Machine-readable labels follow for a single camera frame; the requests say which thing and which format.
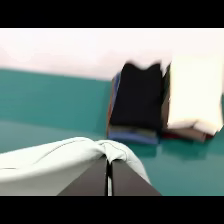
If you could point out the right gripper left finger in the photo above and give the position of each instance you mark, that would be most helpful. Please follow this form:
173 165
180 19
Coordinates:
90 181

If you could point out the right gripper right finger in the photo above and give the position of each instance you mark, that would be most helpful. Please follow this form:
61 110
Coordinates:
131 181

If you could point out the pale grey garment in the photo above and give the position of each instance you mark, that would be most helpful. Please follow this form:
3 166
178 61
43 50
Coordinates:
40 163

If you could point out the blue garment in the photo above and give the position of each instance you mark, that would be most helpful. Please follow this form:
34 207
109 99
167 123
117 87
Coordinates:
133 138

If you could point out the black garment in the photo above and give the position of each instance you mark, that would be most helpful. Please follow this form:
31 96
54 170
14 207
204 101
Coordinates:
138 96

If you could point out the white garment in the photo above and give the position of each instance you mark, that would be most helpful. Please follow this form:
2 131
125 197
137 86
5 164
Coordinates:
195 93

